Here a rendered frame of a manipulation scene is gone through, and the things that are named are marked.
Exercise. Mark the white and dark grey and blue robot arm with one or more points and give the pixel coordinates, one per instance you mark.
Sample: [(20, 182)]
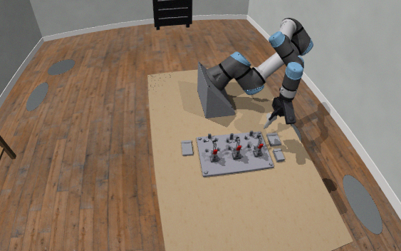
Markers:
[(252, 80)]

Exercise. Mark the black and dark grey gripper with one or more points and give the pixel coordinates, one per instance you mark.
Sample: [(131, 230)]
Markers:
[(278, 109)]

